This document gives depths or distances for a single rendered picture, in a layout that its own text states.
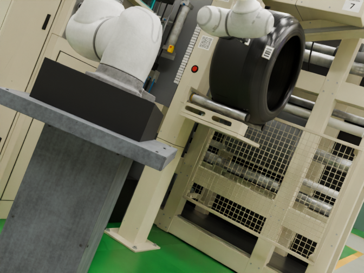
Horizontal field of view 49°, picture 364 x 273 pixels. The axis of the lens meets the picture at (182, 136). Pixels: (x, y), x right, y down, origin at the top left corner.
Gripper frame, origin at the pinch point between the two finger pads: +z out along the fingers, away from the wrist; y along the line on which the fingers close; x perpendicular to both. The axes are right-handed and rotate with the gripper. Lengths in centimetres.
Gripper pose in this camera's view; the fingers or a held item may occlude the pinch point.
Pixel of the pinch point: (245, 40)
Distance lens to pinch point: 196.6
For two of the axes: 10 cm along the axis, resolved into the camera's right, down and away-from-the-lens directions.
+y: -8.0, -3.5, 4.9
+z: 5.2, 0.2, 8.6
